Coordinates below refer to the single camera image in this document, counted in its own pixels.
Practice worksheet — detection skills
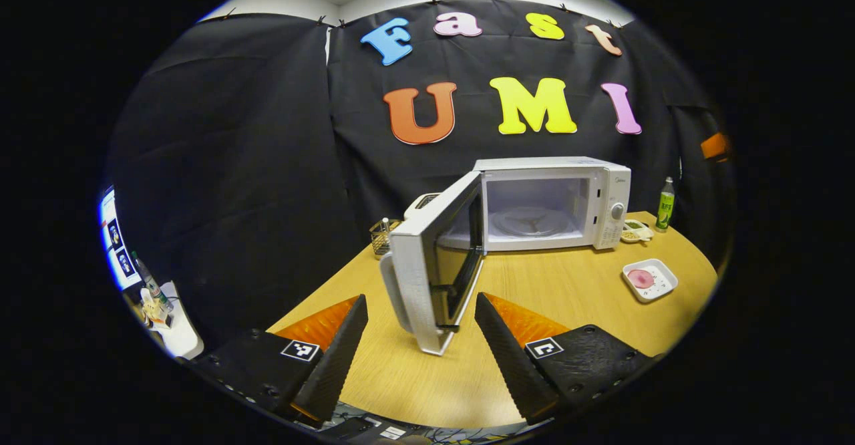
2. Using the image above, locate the white side table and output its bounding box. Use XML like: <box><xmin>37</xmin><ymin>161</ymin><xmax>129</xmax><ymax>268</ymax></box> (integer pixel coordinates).
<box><xmin>137</xmin><ymin>281</ymin><xmax>205</xmax><ymax>360</ymax></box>

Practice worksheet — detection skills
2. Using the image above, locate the white divided bean tray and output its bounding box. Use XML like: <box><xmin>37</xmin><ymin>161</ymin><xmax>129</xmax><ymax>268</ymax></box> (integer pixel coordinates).
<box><xmin>620</xmin><ymin>220</ymin><xmax>655</xmax><ymax>244</ymax></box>

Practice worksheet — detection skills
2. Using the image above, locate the wire mesh basket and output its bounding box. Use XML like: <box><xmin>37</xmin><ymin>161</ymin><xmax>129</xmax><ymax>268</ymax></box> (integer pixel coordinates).
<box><xmin>369</xmin><ymin>217</ymin><xmax>402</xmax><ymax>257</ymax></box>

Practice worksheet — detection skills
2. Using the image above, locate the white toaster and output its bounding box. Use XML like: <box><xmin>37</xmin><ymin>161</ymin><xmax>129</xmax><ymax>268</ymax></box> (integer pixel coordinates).
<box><xmin>403</xmin><ymin>192</ymin><xmax>442</xmax><ymax>223</ymax></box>

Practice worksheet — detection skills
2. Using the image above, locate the white microwave oven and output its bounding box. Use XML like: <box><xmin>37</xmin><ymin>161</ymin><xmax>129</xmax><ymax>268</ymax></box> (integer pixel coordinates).
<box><xmin>379</xmin><ymin>156</ymin><xmax>632</xmax><ymax>357</ymax></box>

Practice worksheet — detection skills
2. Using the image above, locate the small clear bottle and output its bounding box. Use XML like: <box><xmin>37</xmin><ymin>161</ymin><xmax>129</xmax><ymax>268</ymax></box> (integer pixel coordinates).
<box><xmin>131</xmin><ymin>251</ymin><xmax>165</xmax><ymax>300</ymax></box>

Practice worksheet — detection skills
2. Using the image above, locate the white square plate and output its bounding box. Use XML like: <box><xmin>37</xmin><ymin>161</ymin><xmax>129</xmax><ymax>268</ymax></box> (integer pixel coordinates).
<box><xmin>622</xmin><ymin>259</ymin><xmax>679</xmax><ymax>303</ymax></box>

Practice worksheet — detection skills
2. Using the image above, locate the black backdrop cloth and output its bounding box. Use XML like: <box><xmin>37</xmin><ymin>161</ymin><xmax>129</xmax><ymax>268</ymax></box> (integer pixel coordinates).
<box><xmin>107</xmin><ymin>0</ymin><xmax>735</xmax><ymax>352</ymax></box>

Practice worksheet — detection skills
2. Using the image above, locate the computer screen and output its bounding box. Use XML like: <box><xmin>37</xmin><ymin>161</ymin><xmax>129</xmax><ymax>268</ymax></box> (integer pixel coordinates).
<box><xmin>98</xmin><ymin>188</ymin><xmax>142</xmax><ymax>292</ymax></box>

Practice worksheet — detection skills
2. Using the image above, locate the green label drink bottle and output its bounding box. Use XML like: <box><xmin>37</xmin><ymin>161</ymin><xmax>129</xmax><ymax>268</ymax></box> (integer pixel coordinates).
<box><xmin>655</xmin><ymin>176</ymin><xmax>676</xmax><ymax>233</ymax></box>

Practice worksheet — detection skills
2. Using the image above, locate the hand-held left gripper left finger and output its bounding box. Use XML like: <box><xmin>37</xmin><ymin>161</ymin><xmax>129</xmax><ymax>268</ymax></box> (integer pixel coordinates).
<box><xmin>192</xmin><ymin>294</ymin><xmax>369</xmax><ymax>426</ymax></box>

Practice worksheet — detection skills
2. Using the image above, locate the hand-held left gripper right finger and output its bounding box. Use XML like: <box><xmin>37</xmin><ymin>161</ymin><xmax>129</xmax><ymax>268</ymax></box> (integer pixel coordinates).
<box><xmin>474</xmin><ymin>291</ymin><xmax>655</xmax><ymax>427</ymax></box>

